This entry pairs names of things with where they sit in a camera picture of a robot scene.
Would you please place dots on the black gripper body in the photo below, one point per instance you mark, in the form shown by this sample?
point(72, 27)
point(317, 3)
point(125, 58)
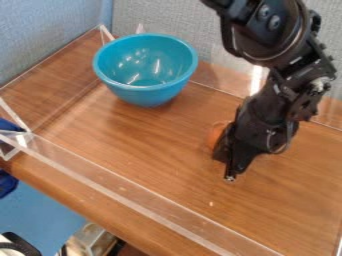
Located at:
point(251, 136)

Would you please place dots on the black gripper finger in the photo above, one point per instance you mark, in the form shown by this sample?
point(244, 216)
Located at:
point(239, 158)
point(221, 146)

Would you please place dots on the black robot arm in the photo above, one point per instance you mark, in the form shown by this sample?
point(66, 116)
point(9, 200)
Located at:
point(272, 33)

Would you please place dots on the blue bowl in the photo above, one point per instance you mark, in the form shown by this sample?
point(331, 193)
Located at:
point(145, 67)

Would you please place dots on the clear plastic container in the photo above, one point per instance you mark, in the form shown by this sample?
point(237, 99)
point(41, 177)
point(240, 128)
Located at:
point(89, 241)

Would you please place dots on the clear acrylic barrier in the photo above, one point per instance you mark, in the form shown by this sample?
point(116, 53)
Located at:
point(132, 168)

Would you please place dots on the black and white object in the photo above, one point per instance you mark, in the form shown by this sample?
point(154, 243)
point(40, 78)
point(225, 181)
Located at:
point(14, 246)

